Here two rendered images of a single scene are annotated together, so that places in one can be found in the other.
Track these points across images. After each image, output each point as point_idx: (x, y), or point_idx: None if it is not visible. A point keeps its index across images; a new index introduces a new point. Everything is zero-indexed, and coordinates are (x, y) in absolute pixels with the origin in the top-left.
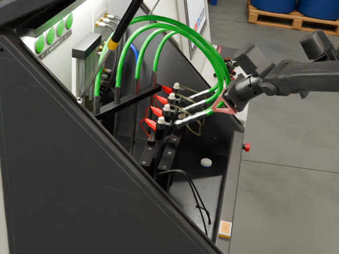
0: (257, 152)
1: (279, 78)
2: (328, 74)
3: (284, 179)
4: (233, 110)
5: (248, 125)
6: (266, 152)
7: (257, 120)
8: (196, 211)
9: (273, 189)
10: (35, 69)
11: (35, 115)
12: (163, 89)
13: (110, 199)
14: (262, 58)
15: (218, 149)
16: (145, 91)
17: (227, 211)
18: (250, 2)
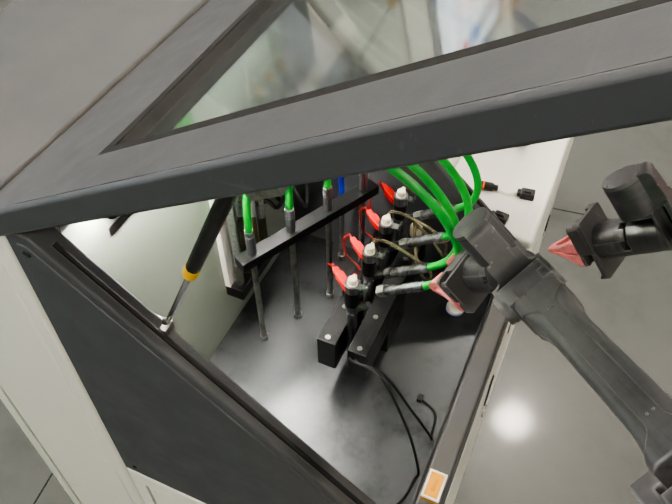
0: (608, 200)
1: (517, 310)
2: (581, 373)
3: (647, 255)
4: (459, 306)
5: (603, 143)
6: None
7: (621, 133)
8: (416, 409)
9: (622, 275)
10: (82, 287)
11: (101, 337)
12: (387, 185)
13: (233, 452)
14: (503, 248)
15: None
16: (346, 201)
17: (449, 445)
18: None
